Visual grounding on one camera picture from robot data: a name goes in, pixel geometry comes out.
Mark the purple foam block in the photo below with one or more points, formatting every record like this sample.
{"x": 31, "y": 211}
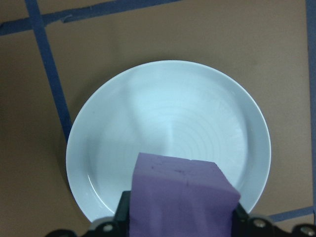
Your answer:
{"x": 182, "y": 197}

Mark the light blue plate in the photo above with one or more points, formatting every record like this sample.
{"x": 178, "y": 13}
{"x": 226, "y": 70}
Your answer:
{"x": 172, "y": 111}

